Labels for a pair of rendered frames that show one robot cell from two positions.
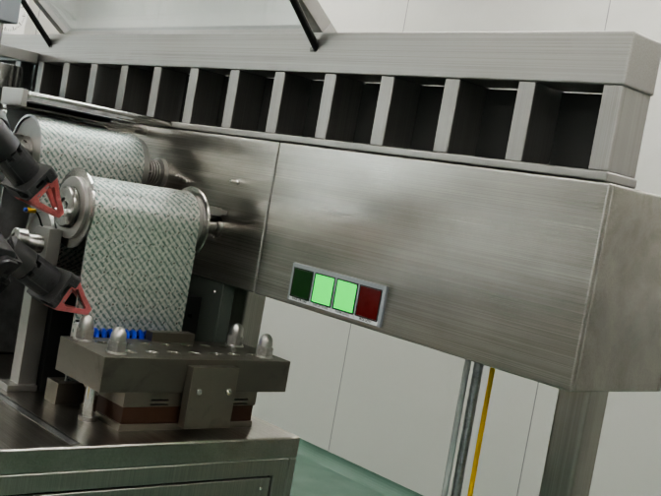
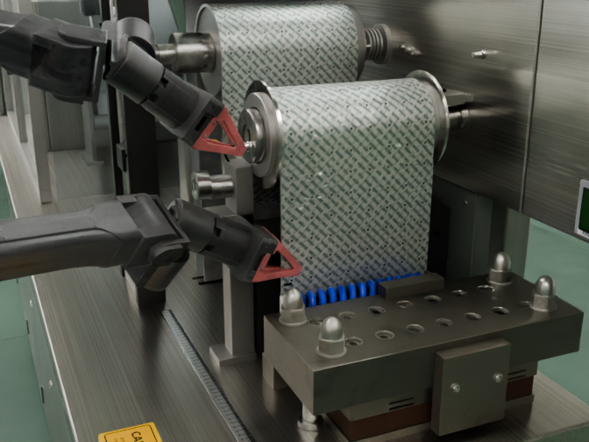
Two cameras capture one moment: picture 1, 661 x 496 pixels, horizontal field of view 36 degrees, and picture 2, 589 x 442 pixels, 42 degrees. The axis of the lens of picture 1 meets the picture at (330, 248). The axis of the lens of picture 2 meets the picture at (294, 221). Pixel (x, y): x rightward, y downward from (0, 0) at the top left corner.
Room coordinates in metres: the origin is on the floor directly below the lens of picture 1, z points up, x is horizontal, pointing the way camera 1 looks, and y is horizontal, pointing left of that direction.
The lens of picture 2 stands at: (0.89, 0.10, 1.48)
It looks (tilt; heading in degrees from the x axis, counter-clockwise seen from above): 19 degrees down; 19
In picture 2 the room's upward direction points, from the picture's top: straight up
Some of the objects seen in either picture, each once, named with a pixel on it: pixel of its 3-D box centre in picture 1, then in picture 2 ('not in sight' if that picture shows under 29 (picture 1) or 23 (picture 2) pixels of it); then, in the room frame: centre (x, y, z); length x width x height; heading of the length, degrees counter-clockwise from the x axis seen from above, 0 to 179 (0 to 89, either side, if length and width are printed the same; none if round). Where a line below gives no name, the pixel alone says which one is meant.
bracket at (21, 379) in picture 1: (28, 307); (229, 264); (1.85, 0.53, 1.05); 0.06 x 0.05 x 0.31; 132
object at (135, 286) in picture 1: (135, 292); (358, 233); (1.88, 0.35, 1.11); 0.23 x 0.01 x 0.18; 132
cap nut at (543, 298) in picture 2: (265, 344); (544, 291); (1.90, 0.09, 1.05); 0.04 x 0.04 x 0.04
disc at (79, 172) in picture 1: (74, 208); (261, 134); (1.85, 0.48, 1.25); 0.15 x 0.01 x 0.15; 42
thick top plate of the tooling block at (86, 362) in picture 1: (177, 364); (423, 333); (1.82, 0.24, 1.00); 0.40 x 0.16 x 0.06; 132
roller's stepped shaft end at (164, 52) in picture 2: not in sight; (154, 54); (1.98, 0.71, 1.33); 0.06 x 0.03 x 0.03; 132
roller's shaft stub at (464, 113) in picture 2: (203, 224); (442, 118); (2.04, 0.26, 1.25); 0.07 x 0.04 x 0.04; 132
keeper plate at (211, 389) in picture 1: (210, 397); (471, 387); (1.77, 0.17, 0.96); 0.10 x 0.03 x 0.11; 132
